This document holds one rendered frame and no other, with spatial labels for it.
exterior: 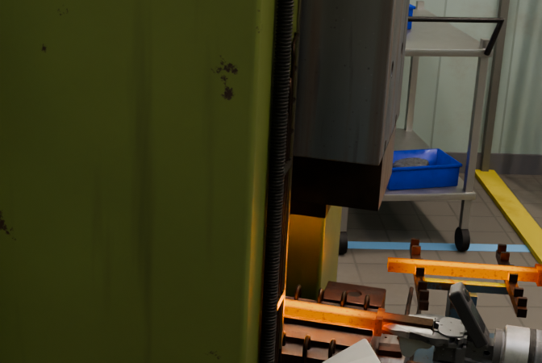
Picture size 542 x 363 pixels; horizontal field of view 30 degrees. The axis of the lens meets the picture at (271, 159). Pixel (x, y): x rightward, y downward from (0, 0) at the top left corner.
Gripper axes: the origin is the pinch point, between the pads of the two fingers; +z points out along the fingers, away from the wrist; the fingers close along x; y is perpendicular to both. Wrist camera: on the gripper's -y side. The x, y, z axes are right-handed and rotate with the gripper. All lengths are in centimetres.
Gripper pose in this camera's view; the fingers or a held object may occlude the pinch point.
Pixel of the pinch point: (391, 322)
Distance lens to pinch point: 187.9
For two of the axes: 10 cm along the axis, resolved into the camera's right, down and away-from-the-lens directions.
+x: 2.2, -3.0, 9.3
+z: -9.7, -1.2, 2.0
